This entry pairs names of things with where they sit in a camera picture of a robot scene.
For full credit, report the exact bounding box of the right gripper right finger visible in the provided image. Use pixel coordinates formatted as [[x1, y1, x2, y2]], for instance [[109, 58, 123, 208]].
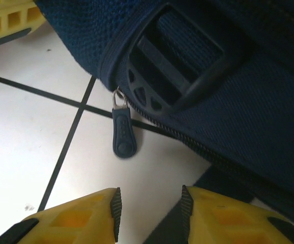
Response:
[[181, 185, 294, 244]]

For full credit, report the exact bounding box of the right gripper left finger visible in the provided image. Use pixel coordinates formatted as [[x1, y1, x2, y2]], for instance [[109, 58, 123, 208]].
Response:
[[0, 187, 124, 244]]

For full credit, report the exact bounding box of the navy blue backpack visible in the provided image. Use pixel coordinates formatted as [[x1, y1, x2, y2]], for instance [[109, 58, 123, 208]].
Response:
[[34, 0, 294, 244]]

